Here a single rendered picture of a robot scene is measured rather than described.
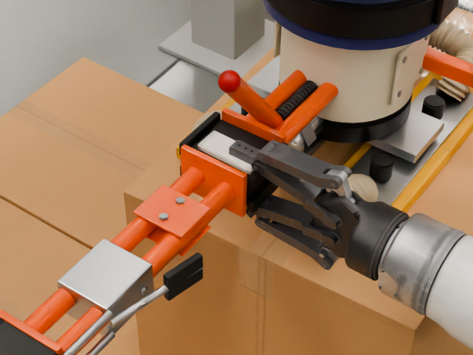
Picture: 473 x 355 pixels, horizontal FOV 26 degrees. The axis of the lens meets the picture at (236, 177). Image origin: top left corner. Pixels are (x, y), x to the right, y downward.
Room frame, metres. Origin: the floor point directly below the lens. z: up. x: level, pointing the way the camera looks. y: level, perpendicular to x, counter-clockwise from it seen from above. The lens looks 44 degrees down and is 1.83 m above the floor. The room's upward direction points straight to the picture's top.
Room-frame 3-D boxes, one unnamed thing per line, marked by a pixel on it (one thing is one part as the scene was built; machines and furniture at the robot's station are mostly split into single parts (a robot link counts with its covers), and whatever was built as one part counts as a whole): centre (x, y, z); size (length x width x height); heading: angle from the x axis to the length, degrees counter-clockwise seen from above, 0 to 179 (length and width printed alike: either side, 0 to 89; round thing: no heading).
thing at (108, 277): (0.64, 0.13, 1.07); 0.07 x 0.07 x 0.04; 55
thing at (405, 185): (0.97, -0.22, 0.97); 0.34 x 0.10 x 0.05; 145
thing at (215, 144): (0.81, 0.00, 1.10); 0.07 x 0.03 x 0.01; 54
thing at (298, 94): (0.92, -0.07, 1.08); 0.07 x 0.02 x 0.02; 145
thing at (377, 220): (0.72, -0.12, 1.08); 0.09 x 0.07 x 0.08; 54
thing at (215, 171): (0.82, 0.00, 1.08); 0.10 x 0.08 x 0.06; 55
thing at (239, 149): (0.79, -0.02, 1.12); 0.05 x 0.01 x 0.03; 54
